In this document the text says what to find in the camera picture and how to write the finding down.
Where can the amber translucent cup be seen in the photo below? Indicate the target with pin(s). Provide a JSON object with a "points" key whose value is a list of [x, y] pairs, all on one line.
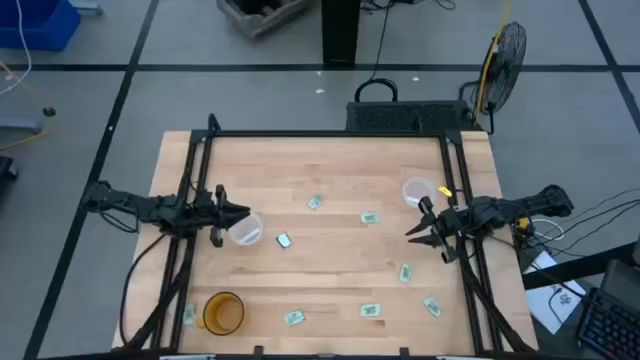
{"points": [[223, 314]]}

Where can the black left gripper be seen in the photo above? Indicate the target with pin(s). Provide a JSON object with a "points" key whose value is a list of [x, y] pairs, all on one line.
{"points": [[212, 217]]}

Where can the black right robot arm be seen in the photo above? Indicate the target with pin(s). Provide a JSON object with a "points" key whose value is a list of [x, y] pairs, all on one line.
{"points": [[525, 202]]}

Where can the black floor fan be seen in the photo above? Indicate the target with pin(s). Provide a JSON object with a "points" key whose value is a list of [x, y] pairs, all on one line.
{"points": [[505, 60]]}

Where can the black computer case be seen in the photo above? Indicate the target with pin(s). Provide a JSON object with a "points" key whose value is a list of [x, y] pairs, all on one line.
{"points": [[400, 117]]}

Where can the clear plastic container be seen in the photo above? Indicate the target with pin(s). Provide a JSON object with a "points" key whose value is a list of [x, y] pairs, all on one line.
{"points": [[248, 233], [415, 190]]}

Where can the black metal table frame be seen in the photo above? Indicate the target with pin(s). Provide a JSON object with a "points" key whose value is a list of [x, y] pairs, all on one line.
{"points": [[325, 133]]}

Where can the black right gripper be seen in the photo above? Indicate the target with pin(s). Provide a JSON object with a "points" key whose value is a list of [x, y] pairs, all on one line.
{"points": [[452, 222]]}

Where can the small yellow tag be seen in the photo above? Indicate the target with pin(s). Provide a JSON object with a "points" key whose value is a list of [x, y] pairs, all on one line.
{"points": [[444, 191]]}

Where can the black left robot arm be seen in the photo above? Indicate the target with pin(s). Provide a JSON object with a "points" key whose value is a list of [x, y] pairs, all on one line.
{"points": [[140, 205]]}

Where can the white paper sheet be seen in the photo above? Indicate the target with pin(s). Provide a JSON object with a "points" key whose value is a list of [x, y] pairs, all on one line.
{"points": [[545, 300]]}

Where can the dark laptop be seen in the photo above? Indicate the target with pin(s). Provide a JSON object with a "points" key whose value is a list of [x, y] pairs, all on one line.
{"points": [[622, 282]]}

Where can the black backlit keyboard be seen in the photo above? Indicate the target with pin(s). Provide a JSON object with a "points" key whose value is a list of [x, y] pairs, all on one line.
{"points": [[610, 325]]}

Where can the grey wooden crate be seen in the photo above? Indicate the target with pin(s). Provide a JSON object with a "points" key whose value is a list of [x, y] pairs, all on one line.
{"points": [[260, 17]]}

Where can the black rectangular post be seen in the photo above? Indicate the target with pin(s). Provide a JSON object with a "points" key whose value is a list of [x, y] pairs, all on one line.
{"points": [[341, 30]]}

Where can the blue plastic bin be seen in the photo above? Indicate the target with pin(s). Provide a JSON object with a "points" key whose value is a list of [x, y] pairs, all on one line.
{"points": [[35, 22]]}

